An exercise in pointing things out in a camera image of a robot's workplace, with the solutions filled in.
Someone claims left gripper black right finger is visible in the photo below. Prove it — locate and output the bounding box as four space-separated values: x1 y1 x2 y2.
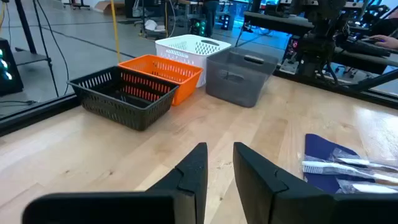
233 141 398 224

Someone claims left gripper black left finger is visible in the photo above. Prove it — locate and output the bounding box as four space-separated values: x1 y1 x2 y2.
21 142 209 224

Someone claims grey toothbrush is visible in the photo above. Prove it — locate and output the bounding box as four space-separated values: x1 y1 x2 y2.
329 148 398 174

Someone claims blue toothbrush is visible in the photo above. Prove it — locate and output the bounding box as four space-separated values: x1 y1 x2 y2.
336 179 398 195

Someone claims dark blue mat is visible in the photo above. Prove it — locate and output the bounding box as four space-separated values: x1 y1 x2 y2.
302 133 379 195

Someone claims orange slotted plastic basket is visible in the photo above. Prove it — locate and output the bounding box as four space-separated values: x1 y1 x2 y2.
118 54 205 107

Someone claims black slotted plastic basket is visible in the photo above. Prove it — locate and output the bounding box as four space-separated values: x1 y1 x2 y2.
67 65 180 132

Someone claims grey plastic bin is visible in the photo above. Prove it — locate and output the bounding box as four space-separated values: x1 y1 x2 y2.
205 47 280 109

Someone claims white perforated plastic basket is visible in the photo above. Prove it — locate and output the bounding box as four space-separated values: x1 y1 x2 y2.
154 34 233 88

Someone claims black computer with lights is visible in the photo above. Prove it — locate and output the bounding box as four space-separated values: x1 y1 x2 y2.
189 17 208 37
0 37 24 96

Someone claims white paper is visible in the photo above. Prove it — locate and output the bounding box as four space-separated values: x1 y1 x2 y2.
144 19 166 32

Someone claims person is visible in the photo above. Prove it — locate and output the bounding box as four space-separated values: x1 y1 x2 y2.
201 0 221 38

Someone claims black keyboard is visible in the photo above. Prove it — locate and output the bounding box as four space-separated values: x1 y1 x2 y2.
338 39 391 58

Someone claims thin black tripod leg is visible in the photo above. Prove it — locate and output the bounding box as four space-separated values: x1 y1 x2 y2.
32 0 60 98

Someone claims person's hand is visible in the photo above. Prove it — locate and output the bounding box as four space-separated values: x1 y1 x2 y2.
368 34 398 50

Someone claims cardboard box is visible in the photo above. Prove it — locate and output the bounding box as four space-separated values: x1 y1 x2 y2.
94 0 126 16

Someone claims black stand pole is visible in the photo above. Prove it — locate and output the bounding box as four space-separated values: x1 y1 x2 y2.
14 0 37 54

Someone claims yellow hanging cable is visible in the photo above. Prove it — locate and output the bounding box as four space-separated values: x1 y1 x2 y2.
109 0 123 64

